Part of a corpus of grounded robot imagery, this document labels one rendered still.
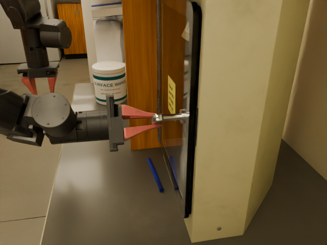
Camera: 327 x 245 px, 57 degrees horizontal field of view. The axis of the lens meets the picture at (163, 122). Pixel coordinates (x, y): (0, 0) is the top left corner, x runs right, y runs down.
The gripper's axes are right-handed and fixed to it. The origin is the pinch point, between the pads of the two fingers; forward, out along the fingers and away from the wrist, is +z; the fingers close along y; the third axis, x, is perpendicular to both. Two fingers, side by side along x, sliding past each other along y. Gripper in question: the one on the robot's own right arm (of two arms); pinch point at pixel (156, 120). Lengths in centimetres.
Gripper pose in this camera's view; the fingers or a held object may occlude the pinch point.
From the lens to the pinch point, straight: 57.4
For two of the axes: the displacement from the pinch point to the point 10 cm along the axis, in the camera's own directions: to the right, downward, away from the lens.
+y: -0.9, -9.9, 0.8
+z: 9.9, -0.8, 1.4
